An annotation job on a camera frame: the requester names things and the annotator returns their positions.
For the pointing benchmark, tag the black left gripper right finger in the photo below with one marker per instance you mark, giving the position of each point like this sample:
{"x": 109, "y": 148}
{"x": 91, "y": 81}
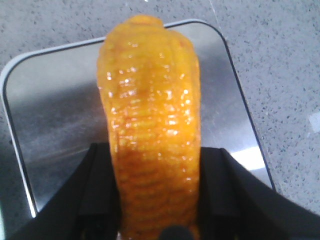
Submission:
{"x": 235, "y": 205}

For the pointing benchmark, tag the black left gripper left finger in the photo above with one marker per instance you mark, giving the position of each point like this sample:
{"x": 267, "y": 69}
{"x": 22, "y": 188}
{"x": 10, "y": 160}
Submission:
{"x": 86, "y": 207}

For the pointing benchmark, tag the orange plastic corn cob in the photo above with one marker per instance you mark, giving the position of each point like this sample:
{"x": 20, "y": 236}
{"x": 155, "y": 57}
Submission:
{"x": 148, "y": 78}

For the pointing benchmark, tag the silver digital kitchen scale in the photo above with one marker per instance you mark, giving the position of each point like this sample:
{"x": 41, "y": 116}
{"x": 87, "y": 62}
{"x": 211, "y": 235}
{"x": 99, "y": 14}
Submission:
{"x": 53, "y": 109}

